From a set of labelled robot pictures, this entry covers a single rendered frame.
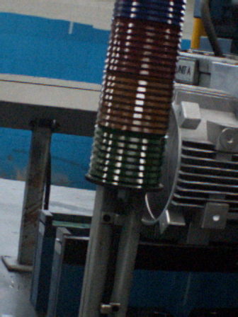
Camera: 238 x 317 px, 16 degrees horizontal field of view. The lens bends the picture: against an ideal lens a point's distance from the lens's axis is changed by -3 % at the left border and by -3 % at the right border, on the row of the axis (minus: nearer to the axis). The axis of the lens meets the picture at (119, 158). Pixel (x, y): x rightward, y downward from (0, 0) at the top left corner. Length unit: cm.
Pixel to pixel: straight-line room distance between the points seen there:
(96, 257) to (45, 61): 595
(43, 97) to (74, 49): 544
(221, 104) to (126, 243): 35
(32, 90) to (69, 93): 6
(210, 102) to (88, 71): 567
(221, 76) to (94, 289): 44
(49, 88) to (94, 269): 55
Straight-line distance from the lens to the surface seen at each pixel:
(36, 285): 107
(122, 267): 71
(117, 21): 68
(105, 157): 67
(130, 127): 67
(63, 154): 670
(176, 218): 97
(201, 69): 161
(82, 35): 665
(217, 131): 95
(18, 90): 120
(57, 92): 122
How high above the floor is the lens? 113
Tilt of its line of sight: 7 degrees down
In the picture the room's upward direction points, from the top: 8 degrees clockwise
